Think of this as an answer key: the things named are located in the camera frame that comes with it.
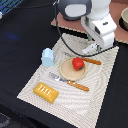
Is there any yellow toy bread loaf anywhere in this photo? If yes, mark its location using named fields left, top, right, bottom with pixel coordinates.
left=33, top=82, right=59, bottom=103

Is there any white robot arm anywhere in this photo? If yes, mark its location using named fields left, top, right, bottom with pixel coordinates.
left=58, top=0, right=117, bottom=49

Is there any round wooden plate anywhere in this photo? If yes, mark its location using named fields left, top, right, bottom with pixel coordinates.
left=59, top=57, right=87, bottom=81

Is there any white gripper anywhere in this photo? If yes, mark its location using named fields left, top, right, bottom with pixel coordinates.
left=81, top=15, right=117, bottom=49

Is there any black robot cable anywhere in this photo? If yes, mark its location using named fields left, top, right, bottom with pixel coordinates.
left=0, top=0, right=118, bottom=58

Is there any white toy fish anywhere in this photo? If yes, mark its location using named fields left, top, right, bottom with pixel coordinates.
left=82, top=43, right=99, bottom=54

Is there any knife with wooden handle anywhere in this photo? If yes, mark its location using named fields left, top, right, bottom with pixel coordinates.
left=62, top=52, right=102, bottom=65

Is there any beige woven placemat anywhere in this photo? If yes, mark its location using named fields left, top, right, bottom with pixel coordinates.
left=18, top=39, right=118, bottom=128

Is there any fork with wooden handle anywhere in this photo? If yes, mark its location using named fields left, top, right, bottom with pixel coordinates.
left=49, top=72, right=89, bottom=91

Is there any beige bowl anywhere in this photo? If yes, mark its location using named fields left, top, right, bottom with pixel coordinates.
left=121, top=7, right=128, bottom=31

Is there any light blue toy house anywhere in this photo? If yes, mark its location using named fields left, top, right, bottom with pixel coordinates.
left=41, top=48, right=54, bottom=66

